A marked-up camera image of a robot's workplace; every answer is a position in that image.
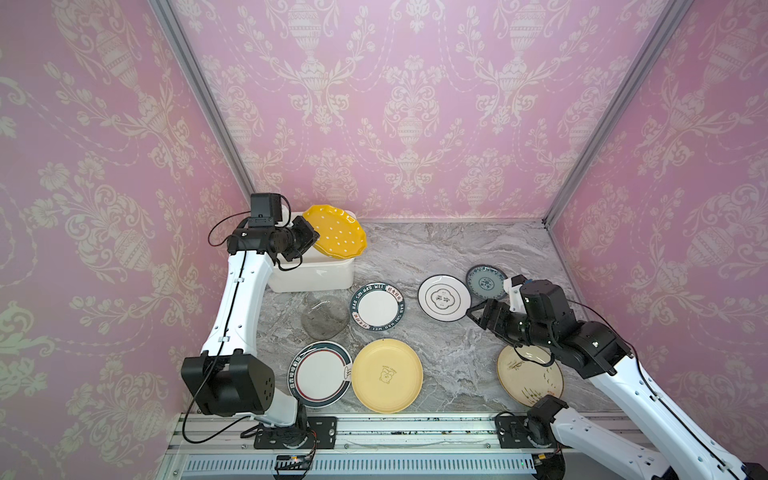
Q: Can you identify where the yellow polka dot plate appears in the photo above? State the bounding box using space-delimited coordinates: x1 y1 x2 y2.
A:
302 205 368 260

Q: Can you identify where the pale yellow round plate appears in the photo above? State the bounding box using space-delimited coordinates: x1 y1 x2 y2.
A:
351 338 423 414

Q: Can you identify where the large green red rimmed plate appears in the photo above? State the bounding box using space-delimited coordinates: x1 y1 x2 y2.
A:
287 341 353 408

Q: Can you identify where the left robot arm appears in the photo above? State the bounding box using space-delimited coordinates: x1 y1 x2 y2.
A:
180 216 319 447

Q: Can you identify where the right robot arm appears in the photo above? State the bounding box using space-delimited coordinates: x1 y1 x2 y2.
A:
466 275 767 479

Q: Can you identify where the white plastic bin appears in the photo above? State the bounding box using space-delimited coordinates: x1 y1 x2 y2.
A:
268 247 354 293

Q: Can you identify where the small blue patterned plate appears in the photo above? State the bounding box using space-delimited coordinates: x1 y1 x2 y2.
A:
465 264 507 300

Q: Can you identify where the beige plate brown rim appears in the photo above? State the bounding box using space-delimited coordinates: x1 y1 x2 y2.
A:
497 346 565 407

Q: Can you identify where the clear glass plate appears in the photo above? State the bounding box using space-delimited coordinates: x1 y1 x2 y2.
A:
300 293 349 340

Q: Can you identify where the small green lettered rim plate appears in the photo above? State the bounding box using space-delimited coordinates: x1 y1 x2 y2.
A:
349 282 405 331

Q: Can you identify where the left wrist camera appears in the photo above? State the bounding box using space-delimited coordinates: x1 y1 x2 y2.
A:
247 193 283 228

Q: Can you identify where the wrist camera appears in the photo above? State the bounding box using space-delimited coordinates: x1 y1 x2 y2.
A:
247 193 283 228
503 274 529 314

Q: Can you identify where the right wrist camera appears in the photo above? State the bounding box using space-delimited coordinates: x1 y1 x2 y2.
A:
503 274 529 314

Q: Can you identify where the white plate black ring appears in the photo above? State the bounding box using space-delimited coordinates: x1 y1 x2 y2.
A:
417 274 472 323

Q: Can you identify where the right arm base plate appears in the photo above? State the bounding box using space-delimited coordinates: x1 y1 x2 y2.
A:
493 412 537 449

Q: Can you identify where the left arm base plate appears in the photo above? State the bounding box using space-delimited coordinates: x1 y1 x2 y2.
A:
253 416 338 450

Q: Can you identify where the aluminium mounting rail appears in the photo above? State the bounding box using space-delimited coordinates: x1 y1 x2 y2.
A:
152 411 679 480

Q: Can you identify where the left corner aluminium post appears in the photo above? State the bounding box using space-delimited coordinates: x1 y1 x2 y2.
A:
148 0 256 200

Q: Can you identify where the corner aluminium post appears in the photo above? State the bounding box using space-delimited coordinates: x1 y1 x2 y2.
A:
542 0 693 232
148 0 256 200

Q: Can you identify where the right corner aluminium post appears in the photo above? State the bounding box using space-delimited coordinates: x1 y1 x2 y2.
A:
542 0 693 232

